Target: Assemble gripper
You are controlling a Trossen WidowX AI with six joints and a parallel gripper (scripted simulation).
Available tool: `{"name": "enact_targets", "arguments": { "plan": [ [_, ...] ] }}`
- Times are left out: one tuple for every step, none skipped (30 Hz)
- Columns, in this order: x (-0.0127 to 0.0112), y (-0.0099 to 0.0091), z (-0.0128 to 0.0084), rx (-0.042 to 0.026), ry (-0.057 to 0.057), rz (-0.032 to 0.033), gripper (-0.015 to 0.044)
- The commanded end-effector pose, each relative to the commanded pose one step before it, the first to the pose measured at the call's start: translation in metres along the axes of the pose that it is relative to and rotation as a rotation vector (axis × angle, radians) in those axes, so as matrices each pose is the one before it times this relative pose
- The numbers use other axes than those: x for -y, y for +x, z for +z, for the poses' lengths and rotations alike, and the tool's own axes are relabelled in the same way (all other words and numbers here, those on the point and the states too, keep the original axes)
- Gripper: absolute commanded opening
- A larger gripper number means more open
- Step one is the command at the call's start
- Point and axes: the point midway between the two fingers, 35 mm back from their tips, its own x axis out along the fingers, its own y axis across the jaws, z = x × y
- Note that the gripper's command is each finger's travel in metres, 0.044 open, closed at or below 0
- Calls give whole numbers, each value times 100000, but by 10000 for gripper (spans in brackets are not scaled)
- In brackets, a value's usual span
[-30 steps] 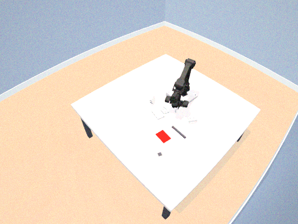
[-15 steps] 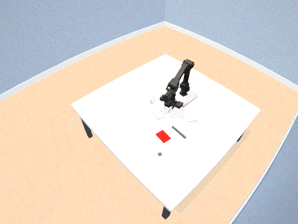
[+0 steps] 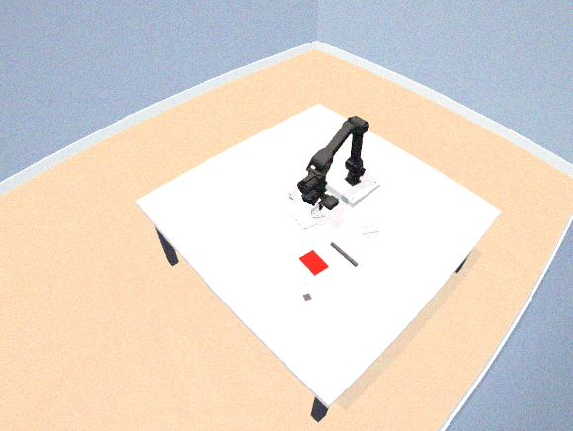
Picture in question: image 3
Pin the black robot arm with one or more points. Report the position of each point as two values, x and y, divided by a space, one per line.
323 159

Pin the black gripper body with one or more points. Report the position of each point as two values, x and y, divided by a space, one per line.
329 201

